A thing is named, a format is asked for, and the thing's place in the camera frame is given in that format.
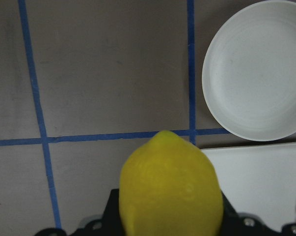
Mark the white rectangular tray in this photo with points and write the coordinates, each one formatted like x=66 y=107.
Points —
x=259 y=180

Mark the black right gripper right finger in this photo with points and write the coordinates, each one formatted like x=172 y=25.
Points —
x=235 y=224

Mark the white round plate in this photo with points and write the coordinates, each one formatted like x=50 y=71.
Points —
x=249 y=72

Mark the yellow lemon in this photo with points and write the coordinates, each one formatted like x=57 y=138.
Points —
x=168 y=187

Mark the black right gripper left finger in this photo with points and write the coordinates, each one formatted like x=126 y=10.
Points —
x=110 y=223

